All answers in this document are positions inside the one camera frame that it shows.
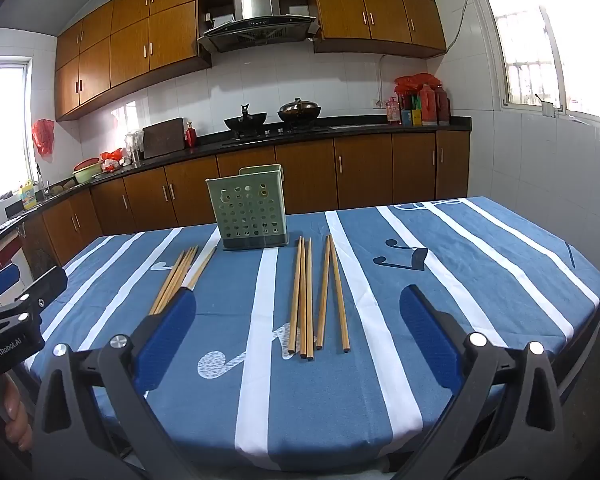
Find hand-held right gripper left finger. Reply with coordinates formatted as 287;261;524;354
30;287;198;480

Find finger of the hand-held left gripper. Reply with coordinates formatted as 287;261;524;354
0;262;22;306
11;265;69;312

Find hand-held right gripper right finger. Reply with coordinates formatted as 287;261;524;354
399;284;568;480

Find green perforated chopstick holder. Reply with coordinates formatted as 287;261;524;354
206;164;288;252

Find person's left hand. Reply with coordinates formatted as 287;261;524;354
0;372;35;453

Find blue white striped tablecloth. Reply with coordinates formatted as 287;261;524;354
25;196;600;476

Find green basin with red lid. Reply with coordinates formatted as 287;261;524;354
72;157;103;184

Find hanging red plastic bag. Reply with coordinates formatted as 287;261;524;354
32;119;56;157

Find small kitchen window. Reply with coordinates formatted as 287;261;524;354
0;57;33;211

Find steel utensil cup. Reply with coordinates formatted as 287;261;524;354
125;130;145;163

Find dark wooden cutting board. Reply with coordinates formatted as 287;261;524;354
142;117;187;160

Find black kitchen countertop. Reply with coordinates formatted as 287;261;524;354
0;116;472;256

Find brown base cabinets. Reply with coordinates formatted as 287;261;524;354
20;130;471;266

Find tall red bottle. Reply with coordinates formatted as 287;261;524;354
419;84;438;126

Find dark red bottle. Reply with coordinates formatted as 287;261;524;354
434;85;451;125

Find black gas stove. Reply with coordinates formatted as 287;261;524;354
222;125;331;147

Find large red plastic bag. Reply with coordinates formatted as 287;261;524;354
394;73;443;98

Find wok with lid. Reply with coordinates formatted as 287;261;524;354
277;98;323;125

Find large barred window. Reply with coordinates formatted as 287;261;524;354
472;0;600;126

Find steel range hood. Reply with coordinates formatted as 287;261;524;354
196;0;318;53

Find black wok with handle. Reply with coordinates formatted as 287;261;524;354
224;104;268;137

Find brown wall cabinets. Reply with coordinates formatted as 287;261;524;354
54;0;448;122

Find white wall cable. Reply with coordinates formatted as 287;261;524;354
377;0;473;106

